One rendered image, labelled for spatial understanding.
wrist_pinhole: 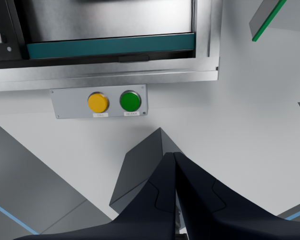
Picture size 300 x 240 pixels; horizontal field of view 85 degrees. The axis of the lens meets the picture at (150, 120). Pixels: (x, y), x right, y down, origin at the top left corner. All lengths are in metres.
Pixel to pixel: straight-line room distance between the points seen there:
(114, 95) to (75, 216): 1.91
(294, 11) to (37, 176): 2.02
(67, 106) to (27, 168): 1.65
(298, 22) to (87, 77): 0.38
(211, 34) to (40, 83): 0.36
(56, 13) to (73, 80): 0.15
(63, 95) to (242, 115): 0.46
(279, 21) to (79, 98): 0.39
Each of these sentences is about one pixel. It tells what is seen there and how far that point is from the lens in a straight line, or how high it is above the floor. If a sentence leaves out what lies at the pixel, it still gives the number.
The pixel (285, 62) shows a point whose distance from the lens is 0.55.
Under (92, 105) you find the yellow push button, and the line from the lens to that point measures 0.37.
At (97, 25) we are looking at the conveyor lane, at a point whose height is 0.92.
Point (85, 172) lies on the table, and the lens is 0.60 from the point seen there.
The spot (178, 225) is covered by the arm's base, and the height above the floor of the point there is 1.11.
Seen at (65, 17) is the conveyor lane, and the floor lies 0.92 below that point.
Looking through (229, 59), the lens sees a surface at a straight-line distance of 0.48.
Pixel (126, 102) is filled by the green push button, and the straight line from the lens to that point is 0.35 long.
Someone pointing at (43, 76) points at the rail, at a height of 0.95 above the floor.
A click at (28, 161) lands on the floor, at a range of 1.97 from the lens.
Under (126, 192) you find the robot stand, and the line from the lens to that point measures 0.34.
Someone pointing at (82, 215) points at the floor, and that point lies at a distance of 2.14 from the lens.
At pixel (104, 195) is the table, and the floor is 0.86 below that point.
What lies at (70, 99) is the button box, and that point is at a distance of 0.40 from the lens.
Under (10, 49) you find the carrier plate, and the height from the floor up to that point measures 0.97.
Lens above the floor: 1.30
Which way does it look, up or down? 71 degrees down
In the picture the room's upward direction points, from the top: 175 degrees counter-clockwise
